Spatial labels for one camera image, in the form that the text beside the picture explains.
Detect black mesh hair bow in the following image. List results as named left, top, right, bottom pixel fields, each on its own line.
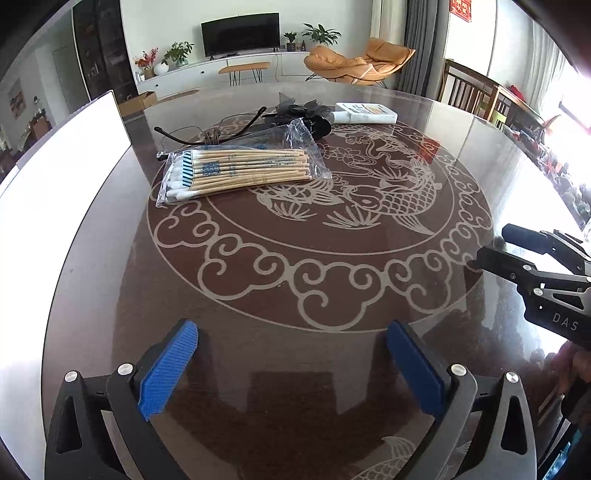
left=263, top=92, right=335, bottom=141

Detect bag of cotton swabs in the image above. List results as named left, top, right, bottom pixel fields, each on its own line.
left=155, top=119, right=332, bottom=207

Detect person's right hand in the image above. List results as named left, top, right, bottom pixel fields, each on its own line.
left=551, top=341, right=591, bottom=394

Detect wooden dining chair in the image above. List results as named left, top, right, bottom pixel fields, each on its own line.
left=438, top=59, right=501, bottom=121

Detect white paint set box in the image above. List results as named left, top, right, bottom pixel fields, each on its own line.
left=332, top=102, right=398, bottom=124

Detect orange lounge chair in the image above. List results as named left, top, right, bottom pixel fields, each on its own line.
left=304, top=37, right=416, bottom=86

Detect grey curtain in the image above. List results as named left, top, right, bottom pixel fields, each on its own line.
left=398, top=0, right=449, bottom=99

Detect green potted plant right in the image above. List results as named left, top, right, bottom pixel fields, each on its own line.
left=303, top=23, right=342, bottom=46

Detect green potted plant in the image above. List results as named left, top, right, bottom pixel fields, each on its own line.
left=162, top=41, right=194, bottom=67
left=303, top=23, right=342, bottom=46

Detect black eyeglasses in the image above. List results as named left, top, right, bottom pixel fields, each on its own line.
left=153, top=106, right=267, bottom=147

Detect cardboard box on floor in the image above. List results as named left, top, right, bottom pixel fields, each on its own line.
left=118, top=91, right=158, bottom=118

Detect small wooden bench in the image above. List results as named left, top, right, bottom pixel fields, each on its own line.
left=218, top=62, right=270, bottom=86

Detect black television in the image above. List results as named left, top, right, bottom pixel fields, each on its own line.
left=201, top=13, right=280, bottom=57

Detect white tv cabinet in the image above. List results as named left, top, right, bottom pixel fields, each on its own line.
left=136, top=51, right=311, bottom=99

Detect red flower vase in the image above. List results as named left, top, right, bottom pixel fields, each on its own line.
left=134, top=48, right=158, bottom=80

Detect dark glass cabinet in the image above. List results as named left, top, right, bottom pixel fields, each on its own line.
left=72, top=0, right=137, bottom=104

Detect green potted plant left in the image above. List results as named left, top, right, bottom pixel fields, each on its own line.
left=162, top=41, right=194, bottom=67

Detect red wall decoration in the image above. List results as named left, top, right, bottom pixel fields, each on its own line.
left=450, top=0, right=472, bottom=23

